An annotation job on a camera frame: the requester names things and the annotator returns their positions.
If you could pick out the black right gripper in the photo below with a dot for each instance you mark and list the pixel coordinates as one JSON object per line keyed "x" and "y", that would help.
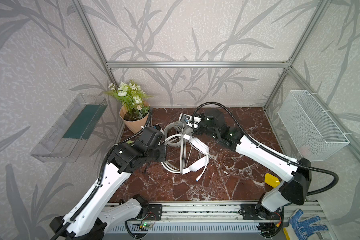
{"x": 196, "y": 127}

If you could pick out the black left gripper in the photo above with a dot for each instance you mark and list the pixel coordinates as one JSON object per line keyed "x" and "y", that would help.
{"x": 160, "y": 147}

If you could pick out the white headphones pair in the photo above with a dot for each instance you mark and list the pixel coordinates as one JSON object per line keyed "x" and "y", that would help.
{"x": 173, "y": 133}
{"x": 190, "y": 143}

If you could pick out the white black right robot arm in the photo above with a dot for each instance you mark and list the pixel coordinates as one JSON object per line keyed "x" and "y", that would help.
{"x": 297, "y": 188}

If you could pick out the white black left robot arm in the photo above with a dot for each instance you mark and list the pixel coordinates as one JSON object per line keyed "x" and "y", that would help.
{"x": 87, "y": 221}

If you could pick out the peach flower pot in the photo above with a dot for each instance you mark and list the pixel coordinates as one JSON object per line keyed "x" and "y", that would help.
{"x": 135, "y": 118}

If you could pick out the artificial green white plant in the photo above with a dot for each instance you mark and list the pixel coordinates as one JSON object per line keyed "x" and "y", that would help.
{"x": 132, "y": 97}

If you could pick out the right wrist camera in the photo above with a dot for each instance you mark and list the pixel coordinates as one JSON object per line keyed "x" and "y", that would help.
{"x": 187, "y": 118}

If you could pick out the clear plastic wall shelf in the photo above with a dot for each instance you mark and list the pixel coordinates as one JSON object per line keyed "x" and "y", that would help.
{"x": 66, "y": 139}

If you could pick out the aluminium frame crossbar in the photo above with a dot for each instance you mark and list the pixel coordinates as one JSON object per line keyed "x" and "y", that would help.
{"x": 196, "y": 64}

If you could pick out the white wire mesh basket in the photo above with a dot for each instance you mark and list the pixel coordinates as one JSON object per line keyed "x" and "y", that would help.
{"x": 314, "y": 133}

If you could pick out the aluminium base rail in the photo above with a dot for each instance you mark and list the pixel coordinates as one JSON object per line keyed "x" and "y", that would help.
{"x": 215, "y": 217}

